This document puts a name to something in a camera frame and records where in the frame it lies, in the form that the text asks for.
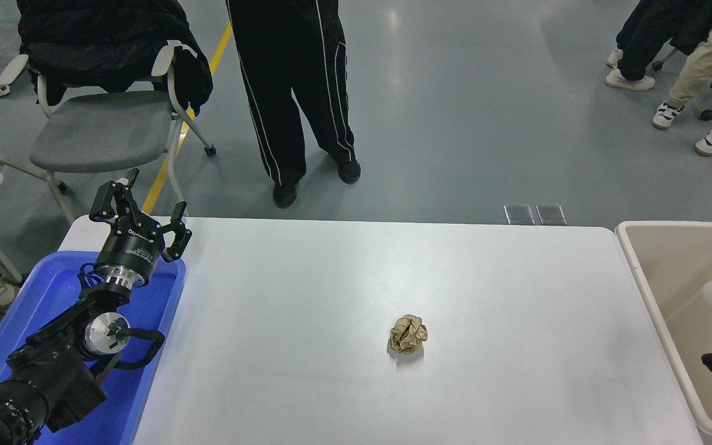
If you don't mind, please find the black hanging coat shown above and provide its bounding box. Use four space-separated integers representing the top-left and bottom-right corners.
668 0 712 92

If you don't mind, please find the large pale plastic bin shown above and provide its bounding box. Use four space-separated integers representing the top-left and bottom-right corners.
614 221 712 439

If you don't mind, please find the metal floor plate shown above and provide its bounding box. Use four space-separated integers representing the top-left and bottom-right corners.
535 205 567 225
503 205 535 225

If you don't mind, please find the grey seat chair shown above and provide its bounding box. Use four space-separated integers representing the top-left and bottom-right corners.
0 40 218 225

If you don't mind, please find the crumpled tan paper ball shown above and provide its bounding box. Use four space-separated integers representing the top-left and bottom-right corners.
388 314 429 355

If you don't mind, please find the blue plastic tray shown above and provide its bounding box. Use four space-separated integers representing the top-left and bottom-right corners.
0 250 187 445

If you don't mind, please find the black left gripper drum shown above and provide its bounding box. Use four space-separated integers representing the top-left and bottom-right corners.
94 218 164 278

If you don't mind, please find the white wheeled chair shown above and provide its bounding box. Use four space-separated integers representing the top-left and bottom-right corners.
651 48 712 122

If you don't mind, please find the black jacket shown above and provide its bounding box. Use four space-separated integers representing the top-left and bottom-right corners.
16 0 214 116

